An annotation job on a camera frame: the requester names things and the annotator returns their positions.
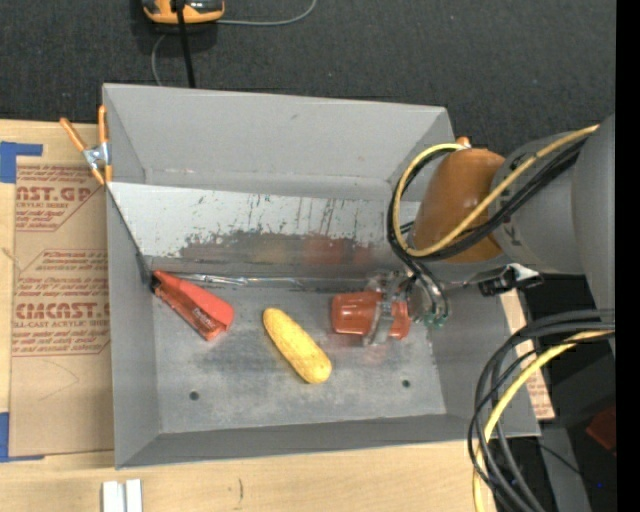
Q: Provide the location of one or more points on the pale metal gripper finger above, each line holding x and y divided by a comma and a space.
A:
382, 289
382, 325

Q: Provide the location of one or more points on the red stapler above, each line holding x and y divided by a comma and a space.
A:
197, 306

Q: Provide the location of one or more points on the black cylinder on white bracket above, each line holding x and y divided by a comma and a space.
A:
505, 282

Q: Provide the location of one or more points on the grey metal bin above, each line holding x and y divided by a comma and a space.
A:
280, 400

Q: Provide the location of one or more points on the yellow toy corn cob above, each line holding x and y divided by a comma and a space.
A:
297, 346

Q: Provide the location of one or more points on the red-orange rounded block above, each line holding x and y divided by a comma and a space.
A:
352, 312

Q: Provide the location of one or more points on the brown cardboard board red print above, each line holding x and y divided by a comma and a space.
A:
60, 350

